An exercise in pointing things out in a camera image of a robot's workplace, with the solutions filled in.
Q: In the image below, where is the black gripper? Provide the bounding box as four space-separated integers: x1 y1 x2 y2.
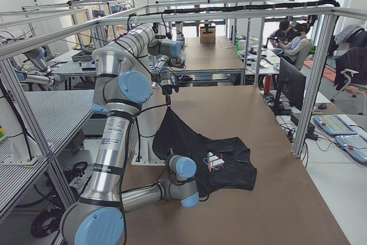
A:
161 80 179 106

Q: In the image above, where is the black t-shirt with print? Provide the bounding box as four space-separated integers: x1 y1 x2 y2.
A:
152 108 257 197

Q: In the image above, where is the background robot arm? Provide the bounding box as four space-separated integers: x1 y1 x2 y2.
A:
9 45 65 86

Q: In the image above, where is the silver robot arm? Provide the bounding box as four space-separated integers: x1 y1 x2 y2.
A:
148 38 186 105
60 24 200 244

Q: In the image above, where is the cardboard box on far table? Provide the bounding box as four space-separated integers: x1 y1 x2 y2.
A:
200 26 216 44

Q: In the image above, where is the red thermos bottle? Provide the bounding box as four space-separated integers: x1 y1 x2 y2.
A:
264 74 272 94

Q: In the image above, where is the black Huawei monitor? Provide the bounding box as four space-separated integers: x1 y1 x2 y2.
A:
272 59 306 115

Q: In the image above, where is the person in dark jacket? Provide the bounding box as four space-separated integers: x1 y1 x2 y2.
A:
267 20 298 48

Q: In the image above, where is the person with VR headset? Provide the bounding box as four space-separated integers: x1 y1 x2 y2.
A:
277 23 310 70

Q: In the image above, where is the blue grey teach pendant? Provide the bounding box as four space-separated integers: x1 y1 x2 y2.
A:
314 115 357 136

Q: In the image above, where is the office chair with dark coat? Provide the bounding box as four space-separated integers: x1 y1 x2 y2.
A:
331 24 366 102

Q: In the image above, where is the aluminium overhead frame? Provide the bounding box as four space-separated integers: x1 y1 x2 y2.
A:
1 0 366 221

